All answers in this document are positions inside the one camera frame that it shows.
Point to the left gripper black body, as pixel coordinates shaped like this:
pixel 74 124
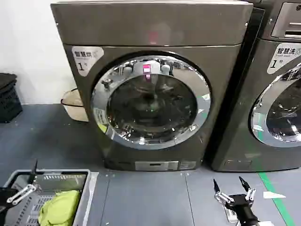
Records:
pixel 4 196

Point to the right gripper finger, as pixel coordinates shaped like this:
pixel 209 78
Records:
pixel 223 197
pixel 250 194

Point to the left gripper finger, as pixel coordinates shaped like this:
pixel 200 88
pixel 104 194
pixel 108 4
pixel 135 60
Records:
pixel 20 193
pixel 35 188

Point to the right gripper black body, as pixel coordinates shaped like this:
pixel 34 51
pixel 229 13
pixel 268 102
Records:
pixel 242 204

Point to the white paper scrap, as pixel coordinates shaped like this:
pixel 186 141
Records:
pixel 272 194

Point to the green floor tape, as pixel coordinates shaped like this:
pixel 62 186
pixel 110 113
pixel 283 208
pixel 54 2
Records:
pixel 279 202

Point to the yellow-green cloth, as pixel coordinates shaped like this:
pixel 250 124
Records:
pixel 61 207

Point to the grey plastic laundry basket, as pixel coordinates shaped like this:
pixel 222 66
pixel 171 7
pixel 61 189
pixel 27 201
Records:
pixel 84 188

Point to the grey dryer with silver drawer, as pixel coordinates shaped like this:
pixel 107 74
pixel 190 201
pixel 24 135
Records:
pixel 237 117

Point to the chrome-ringed glass dryer door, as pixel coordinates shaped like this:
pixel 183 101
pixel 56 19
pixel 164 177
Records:
pixel 279 113

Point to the beige plastic basin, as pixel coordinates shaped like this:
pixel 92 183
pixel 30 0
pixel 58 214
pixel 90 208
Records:
pixel 73 106

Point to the black plastic crate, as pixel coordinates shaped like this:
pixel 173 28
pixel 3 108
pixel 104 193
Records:
pixel 9 101

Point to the round glass dryer door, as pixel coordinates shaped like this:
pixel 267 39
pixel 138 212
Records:
pixel 150 103

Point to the grey dryer with number sticker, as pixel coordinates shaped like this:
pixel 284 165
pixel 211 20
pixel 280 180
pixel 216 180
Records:
pixel 145 26

